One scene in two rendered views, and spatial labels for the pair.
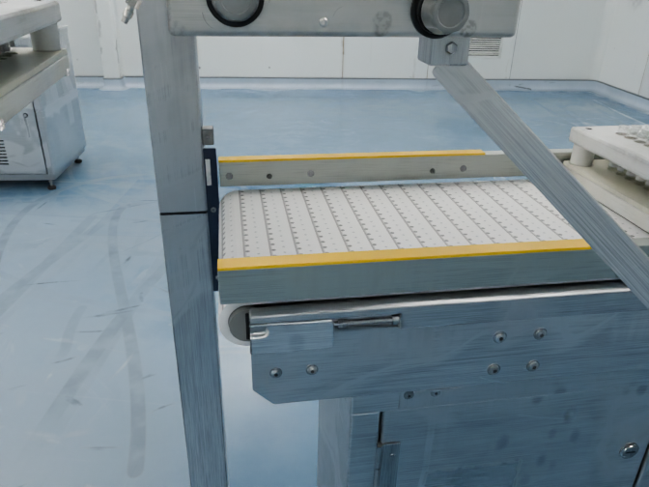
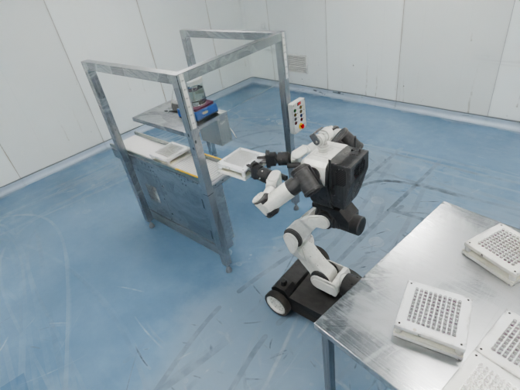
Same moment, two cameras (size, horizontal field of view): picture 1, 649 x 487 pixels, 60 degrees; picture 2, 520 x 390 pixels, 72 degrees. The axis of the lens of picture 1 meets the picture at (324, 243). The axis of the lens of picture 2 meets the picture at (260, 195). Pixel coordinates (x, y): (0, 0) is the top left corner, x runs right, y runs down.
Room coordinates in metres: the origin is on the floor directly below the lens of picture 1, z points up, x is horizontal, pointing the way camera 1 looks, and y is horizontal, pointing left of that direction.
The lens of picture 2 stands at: (1.61, 2.15, 2.18)
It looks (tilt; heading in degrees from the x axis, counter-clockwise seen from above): 35 degrees down; 235
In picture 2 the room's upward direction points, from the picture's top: 9 degrees counter-clockwise
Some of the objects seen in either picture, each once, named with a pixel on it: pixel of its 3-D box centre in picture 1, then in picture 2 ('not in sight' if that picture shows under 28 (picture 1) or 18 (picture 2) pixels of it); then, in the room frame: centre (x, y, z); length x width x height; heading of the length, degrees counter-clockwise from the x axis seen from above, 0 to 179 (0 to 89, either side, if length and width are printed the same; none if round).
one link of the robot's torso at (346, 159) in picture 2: not in sight; (333, 174); (0.35, 1.05, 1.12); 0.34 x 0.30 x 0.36; 11
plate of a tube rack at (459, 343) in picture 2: not in sight; (433, 313); (0.64, 1.80, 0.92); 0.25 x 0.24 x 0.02; 20
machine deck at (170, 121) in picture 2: not in sight; (178, 116); (0.59, -0.18, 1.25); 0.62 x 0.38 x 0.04; 100
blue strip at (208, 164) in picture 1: (214, 223); not in sight; (0.66, 0.14, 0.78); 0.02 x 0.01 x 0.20; 100
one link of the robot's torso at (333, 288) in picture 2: not in sight; (330, 277); (0.36, 1.01, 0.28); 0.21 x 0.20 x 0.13; 101
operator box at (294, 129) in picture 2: not in sight; (296, 115); (-0.33, 0.07, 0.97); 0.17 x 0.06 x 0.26; 10
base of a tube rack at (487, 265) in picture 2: not in sight; (504, 255); (0.11, 1.85, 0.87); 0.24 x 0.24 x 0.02; 76
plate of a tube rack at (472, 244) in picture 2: not in sight; (507, 248); (0.11, 1.85, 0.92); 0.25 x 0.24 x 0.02; 166
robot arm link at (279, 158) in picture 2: not in sight; (275, 159); (0.33, 0.54, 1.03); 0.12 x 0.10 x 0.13; 133
